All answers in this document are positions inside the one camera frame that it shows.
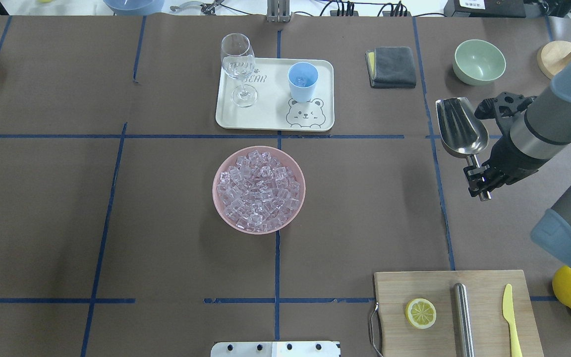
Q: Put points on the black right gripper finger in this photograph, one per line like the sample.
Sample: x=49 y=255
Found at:
x=482 y=180

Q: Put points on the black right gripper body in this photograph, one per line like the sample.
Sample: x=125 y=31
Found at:
x=509 y=157

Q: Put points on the metal ice scoop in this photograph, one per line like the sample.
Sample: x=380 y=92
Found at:
x=463 y=135

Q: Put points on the pink bowl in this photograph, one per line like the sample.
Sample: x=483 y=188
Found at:
x=298 y=198

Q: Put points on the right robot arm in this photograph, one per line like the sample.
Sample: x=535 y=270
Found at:
x=535 y=142

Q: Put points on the ice cubes in cup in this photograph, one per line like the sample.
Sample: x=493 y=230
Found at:
x=302 y=80

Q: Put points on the light blue plastic cup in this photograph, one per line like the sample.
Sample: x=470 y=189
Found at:
x=302 y=94

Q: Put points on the clear ice cubes pile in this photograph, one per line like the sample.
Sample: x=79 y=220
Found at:
x=258 y=191

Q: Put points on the green bowl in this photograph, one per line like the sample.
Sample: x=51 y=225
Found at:
x=478 y=63

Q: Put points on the wooden stand with pole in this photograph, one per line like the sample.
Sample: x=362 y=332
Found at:
x=554 y=57

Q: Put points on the yellow plastic knife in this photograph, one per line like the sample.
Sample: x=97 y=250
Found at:
x=509 y=316

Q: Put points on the grey yellow folded cloth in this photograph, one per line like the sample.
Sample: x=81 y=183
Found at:
x=391 y=67

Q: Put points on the wooden cutting board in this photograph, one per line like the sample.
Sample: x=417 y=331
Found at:
x=490 y=331

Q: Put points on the lemon half slice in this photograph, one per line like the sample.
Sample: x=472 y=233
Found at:
x=420 y=313

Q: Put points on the steel muddler rod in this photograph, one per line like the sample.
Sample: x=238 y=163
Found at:
x=464 y=329

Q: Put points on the cream bear tray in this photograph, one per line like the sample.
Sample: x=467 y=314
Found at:
x=275 y=109

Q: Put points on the clear wine glass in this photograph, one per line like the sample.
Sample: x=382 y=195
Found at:
x=238 y=62

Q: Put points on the blue bowl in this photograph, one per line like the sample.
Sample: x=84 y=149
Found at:
x=135 y=7

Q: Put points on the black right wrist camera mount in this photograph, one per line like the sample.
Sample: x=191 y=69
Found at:
x=505 y=108

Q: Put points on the aluminium frame post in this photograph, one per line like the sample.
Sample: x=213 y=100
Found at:
x=278 y=11

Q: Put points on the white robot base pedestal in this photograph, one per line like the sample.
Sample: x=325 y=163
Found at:
x=277 y=349

